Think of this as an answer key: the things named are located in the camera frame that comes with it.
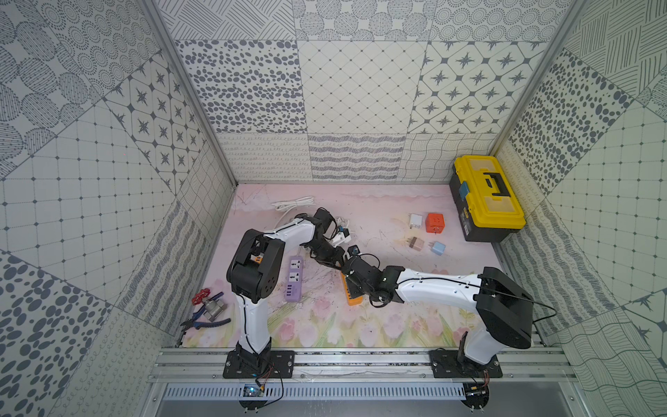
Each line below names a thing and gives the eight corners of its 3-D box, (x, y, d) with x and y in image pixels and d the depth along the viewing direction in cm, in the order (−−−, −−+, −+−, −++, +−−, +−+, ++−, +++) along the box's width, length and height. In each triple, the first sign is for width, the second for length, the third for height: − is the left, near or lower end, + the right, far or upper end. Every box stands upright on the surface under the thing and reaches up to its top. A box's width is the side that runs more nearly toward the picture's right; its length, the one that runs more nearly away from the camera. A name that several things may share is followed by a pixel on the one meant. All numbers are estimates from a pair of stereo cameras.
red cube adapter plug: (427, 234, 105) (430, 227, 101) (423, 219, 110) (426, 212, 106) (443, 234, 105) (447, 227, 101) (438, 219, 110) (442, 212, 106)
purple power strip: (284, 301, 88) (283, 298, 86) (290, 259, 98) (289, 255, 96) (301, 301, 88) (300, 298, 86) (306, 259, 98) (305, 255, 96)
